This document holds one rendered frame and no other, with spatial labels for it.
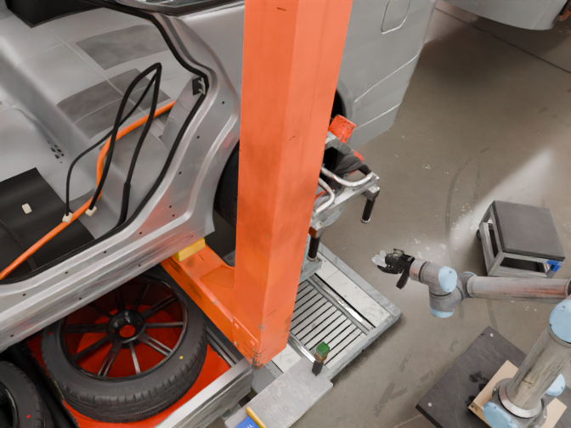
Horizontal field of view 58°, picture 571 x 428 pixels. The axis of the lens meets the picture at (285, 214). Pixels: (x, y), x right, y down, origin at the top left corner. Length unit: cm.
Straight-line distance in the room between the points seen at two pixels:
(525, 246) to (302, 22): 235
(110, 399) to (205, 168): 93
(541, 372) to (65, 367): 172
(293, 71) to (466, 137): 337
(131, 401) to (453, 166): 284
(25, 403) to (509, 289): 181
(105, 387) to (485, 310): 210
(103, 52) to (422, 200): 221
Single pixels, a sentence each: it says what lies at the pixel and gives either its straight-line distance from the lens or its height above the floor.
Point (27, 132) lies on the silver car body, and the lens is 253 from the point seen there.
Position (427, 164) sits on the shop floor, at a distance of 397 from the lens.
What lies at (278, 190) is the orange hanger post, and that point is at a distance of 130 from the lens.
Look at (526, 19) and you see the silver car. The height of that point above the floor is 84.
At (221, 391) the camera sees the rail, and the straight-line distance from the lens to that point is 225.
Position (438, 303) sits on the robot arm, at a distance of 214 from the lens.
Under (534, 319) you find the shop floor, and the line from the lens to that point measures 333.
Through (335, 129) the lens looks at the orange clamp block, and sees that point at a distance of 218.
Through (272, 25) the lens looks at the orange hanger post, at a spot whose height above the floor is 192.
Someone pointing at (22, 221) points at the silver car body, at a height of 80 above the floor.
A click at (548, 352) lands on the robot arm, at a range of 190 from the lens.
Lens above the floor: 241
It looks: 46 degrees down
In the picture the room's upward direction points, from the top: 8 degrees clockwise
